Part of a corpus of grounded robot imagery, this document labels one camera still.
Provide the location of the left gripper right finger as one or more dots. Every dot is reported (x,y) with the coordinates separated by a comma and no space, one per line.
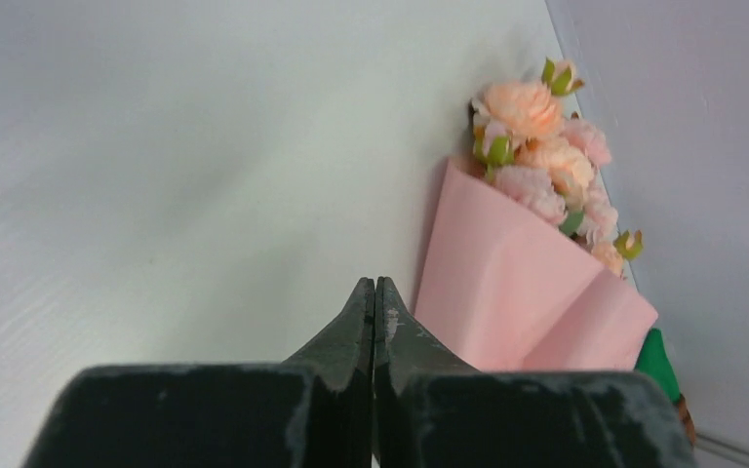
(435,410)

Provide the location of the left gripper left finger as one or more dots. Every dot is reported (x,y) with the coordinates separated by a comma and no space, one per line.
(313,409)

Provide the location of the pink flower bouquet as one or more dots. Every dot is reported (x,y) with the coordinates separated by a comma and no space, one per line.
(526,268)

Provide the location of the green cloth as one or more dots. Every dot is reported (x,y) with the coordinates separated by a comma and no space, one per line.
(653,361)

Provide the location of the brown cloth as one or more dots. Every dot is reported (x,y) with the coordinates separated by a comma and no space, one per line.
(686,419)

